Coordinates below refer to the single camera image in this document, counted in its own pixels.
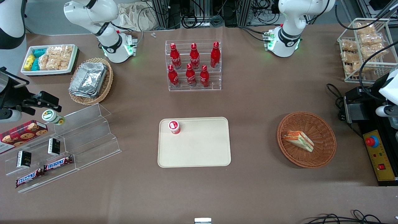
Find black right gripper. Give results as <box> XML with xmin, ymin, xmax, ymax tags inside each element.
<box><xmin>0</xmin><ymin>67</ymin><xmax>62</xmax><ymax>112</ymax></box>

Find triangle sandwich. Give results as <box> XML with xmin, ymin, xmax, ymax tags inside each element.
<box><xmin>284</xmin><ymin>131</ymin><xmax>314</xmax><ymax>152</ymax></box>

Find oval wicker basket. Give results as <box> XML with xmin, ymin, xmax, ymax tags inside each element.
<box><xmin>68</xmin><ymin>58</ymin><xmax>113</xmax><ymax>105</ymax></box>

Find beige plastic tray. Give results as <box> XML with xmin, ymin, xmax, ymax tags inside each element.
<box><xmin>158</xmin><ymin>117</ymin><xmax>231</xmax><ymax>168</ymax></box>

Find round brown wicker basket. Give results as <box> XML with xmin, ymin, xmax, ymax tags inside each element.
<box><xmin>277</xmin><ymin>112</ymin><xmax>337</xmax><ymax>168</ymax></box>

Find green lidded cup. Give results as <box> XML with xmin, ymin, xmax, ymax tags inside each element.
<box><xmin>42</xmin><ymin>110</ymin><xmax>66</xmax><ymax>126</ymax></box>

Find white rectangular snack bin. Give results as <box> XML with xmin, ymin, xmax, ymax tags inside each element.
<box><xmin>21</xmin><ymin>44</ymin><xmax>78</xmax><ymax>76</ymax></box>

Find red cookie box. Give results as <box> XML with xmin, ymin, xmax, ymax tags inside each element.
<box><xmin>0</xmin><ymin>120</ymin><xmax>49</xmax><ymax>154</ymax></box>

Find small black box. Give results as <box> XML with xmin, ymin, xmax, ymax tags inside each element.
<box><xmin>16</xmin><ymin>151</ymin><xmax>32</xmax><ymax>169</ymax></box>
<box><xmin>48</xmin><ymin>138</ymin><xmax>61</xmax><ymax>156</ymax></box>

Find clear acrylic stepped shelf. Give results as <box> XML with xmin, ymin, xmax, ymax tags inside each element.
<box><xmin>53</xmin><ymin>104</ymin><xmax>122</xmax><ymax>170</ymax></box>
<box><xmin>0</xmin><ymin>123</ymin><xmax>80</xmax><ymax>194</ymax></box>

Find stack of foil trays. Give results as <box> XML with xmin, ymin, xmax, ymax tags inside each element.
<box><xmin>69</xmin><ymin>62</ymin><xmax>108</xmax><ymax>98</ymax></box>

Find yellow snack packet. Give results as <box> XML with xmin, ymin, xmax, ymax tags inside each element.
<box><xmin>24</xmin><ymin>54</ymin><xmax>36</xmax><ymax>71</ymax></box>

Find snickers bar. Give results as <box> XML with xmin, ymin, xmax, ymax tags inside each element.
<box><xmin>16</xmin><ymin>168</ymin><xmax>44</xmax><ymax>188</ymax></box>
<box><xmin>44</xmin><ymin>156</ymin><xmax>73</xmax><ymax>172</ymax></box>

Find white cloth bag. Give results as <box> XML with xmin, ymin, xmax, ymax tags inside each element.
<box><xmin>117</xmin><ymin>2</ymin><xmax>158</xmax><ymax>31</ymax></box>

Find red cola bottle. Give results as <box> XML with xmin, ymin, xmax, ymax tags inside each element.
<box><xmin>186</xmin><ymin>63</ymin><xmax>197</xmax><ymax>87</ymax></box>
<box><xmin>170</xmin><ymin>43</ymin><xmax>182</xmax><ymax>69</ymax></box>
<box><xmin>168</xmin><ymin>65</ymin><xmax>180</xmax><ymax>87</ymax></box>
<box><xmin>211</xmin><ymin>41</ymin><xmax>221</xmax><ymax>69</ymax></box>
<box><xmin>200</xmin><ymin>65</ymin><xmax>210</xmax><ymax>88</ymax></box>
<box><xmin>190</xmin><ymin>43</ymin><xmax>200</xmax><ymax>69</ymax></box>

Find red lidded cup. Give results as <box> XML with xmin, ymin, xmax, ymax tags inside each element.
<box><xmin>168</xmin><ymin>120</ymin><xmax>181</xmax><ymax>134</ymax></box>

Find clear acrylic bottle rack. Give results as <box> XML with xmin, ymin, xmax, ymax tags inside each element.
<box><xmin>165</xmin><ymin>39</ymin><xmax>222</xmax><ymax>91</ymax></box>

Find clear bag of fried snacks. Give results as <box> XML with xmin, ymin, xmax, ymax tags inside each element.
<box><xmin>354</xmin><ymin>22</ymin><xmax>376</xmax><ymax>35</ymax></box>
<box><xmin>359</xmin><ymin>33</ymin><xmax>384</xmax><ymax>46</ymax></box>
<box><xmin>345</xmin><ymin>61</ymin><xmax>363</xmax><ymax>75</ymax></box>
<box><xmin>341</xmin><ymin>39</ymin><xmax>358</xmax><ymax>52</ymax></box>
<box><xmin>341</xmin><ymin>51</ymin><xmax>361</xmax><ymax>63</ymax></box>
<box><xmin>362</xmin><ymin>44</ymin><xmax>388</xmax><ymax>58</ymax></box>

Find black grey device box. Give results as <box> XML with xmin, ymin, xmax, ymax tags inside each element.
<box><xmin>344</xmin><ymin>86</ymin><xmax>387</xmax><ymax>124</ymax></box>

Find yellow control panel box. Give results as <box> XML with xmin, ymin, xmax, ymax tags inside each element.
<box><xmin>358</xmin><ymin>120</ymin><xmax>398</xmax><ymax>186</ymax></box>

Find black base cable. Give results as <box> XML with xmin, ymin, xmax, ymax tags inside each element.
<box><xmin>239</xmin><ymin>26</ymin><xmax>271</xmax><ymax>43</ymax></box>
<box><xmin>110</xmin><ymin>6</ymin><xmax>146</xmax><ymax>47</ymax></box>

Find aluminium frame profile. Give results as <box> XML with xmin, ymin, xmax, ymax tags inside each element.
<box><xmin>151</xmin><ymin>0</ymin><xmax>181</xmax><ymax>30</ymax></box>

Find coiled black cables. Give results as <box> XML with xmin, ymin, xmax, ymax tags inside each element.
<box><xmin>181</xmin><ymin>12</ymin><xmax>225</xmax><ymax>29</ymax></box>

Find black looped cable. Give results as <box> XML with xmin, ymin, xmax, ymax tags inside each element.
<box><xmin>326</xmin><ymin>83</ymin><xmax>346</xmax><ymax>122</ymax></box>

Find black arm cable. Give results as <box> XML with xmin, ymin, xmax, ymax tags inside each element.
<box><xmin>359</xmin><ymin>40</ymin><xmax>398</xmax><ymax>100</ymax></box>

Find white wire rack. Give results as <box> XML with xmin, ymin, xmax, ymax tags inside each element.
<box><xmin>337</xmin><ymin>18</ymin><xmax>398</xmax><ymax>83</ymax></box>

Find black floor cables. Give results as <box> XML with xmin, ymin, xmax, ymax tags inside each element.
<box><xmin>306</xmin><ymin>210</ymin><xmax>398</xmax><ymax>224</ymax></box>

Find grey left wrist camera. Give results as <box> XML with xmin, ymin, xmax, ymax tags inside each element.
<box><xmin>375</xmin><ymin>105</ymin><xmax>398</xmax><ymax>117</ymax></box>

